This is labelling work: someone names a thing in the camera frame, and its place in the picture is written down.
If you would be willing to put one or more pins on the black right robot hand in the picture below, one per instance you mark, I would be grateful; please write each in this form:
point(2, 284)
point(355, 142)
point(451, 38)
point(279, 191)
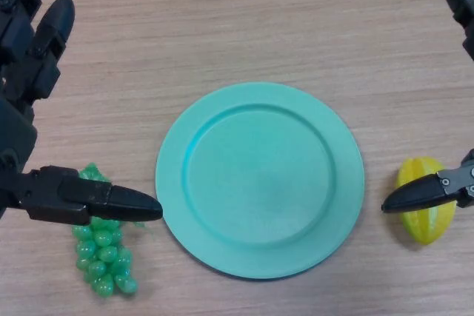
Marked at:
point(418, 194)

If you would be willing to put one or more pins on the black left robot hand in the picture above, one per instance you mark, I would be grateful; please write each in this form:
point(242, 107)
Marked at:
point(16, 127)

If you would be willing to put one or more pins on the green plastic grape bunch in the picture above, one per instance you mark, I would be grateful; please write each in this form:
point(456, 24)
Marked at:
point(100, 257)

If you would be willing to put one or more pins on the round green plate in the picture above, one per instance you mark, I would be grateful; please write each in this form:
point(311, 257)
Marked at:
point(259, 183)

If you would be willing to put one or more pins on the yellow starfruit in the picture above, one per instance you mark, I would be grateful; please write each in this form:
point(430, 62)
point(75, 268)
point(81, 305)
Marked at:
point(426, 227)

